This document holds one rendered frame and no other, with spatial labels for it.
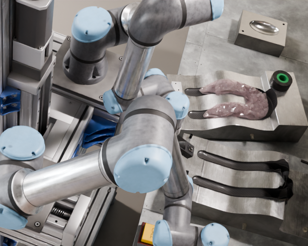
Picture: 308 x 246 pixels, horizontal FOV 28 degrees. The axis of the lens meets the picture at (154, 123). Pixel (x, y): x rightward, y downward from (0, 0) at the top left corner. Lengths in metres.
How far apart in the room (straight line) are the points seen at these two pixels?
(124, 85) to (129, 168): 0.54
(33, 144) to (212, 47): 1.20
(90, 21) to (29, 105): 0.32
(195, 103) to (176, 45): 1.42
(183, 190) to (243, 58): 1.08
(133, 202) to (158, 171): 1.74
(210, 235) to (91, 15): 0.77
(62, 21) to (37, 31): 2.08
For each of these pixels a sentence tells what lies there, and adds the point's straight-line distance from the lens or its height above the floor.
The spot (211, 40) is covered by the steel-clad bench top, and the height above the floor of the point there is 0.80.
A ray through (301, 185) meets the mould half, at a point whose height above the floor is 0.86.
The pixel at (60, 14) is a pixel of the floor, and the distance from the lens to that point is 3.73.
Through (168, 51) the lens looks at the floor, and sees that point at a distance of 3.64.
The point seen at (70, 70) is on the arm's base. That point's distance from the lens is 2.01.
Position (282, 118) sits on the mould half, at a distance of 2.30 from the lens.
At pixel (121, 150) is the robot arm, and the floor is 1.53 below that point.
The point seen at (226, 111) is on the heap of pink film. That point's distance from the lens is 2.25.
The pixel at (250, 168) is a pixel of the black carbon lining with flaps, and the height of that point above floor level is 0.90.
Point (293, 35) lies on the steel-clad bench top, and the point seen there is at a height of 0.80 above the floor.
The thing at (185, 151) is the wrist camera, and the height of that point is 0.99.
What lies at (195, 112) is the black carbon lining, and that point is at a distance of 2.28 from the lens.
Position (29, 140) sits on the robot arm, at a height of 1.27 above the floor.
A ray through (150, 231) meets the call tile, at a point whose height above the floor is 0.84.
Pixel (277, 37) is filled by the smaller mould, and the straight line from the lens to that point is 2.65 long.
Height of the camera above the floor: 2.59
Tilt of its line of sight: 52 degrees down
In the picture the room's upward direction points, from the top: 18 degrees clockwise
